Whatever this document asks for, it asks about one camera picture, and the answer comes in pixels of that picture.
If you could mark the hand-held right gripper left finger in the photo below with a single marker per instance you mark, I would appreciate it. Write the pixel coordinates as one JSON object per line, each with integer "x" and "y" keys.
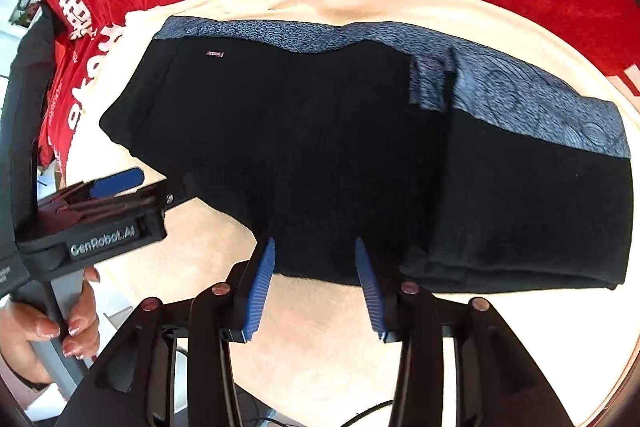
{"x": 260, "y": 294}

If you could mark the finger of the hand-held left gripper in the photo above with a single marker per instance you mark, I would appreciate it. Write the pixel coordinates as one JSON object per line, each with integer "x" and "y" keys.
{"x": 117, "y": 183}
{"x": 125, "y": 207}

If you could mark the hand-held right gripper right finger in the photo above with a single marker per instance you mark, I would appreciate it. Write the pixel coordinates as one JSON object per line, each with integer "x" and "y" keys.
{"x": 371, "y": 294}

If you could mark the black pants with blue stripes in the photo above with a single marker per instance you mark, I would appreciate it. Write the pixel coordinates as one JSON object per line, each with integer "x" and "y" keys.
{"x": 300, "y": 147}

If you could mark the person's left hand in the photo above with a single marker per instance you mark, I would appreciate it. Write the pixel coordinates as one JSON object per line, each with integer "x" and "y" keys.
{"x": 20, "y": 332}

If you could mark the cream blanket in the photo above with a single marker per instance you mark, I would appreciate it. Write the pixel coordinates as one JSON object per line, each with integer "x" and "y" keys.
{"x": 310, "y": 357}

